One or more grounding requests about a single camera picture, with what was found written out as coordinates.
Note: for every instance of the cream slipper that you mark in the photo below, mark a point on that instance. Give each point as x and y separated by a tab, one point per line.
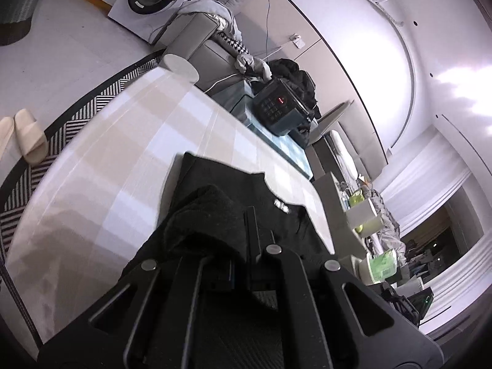
6	132
32	140

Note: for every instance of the green tissue pack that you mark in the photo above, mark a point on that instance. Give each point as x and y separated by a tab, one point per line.
383	266

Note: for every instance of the white bowl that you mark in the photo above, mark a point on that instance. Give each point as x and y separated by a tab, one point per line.
364	272

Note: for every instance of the grey sofa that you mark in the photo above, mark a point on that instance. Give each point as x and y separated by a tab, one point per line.
199	38

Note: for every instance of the black knit sweater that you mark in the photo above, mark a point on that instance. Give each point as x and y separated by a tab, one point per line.
240	329

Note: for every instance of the plaid bed cover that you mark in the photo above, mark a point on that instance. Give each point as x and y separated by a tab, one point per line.
111	186

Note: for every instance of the light blue side table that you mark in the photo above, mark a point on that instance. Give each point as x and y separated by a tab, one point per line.
238	101

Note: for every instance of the black clothes pile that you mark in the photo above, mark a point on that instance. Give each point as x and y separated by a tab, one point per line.
299	80

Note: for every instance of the white paper roll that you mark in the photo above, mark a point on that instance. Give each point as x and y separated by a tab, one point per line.
363	219

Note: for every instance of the dark rice cooker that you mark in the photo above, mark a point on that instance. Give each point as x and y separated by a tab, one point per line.
278	108

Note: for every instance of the beige bed headboard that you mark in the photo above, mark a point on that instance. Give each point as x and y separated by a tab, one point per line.
357	132

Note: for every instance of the woven laundry basket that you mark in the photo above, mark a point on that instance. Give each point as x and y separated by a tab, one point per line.
19	7

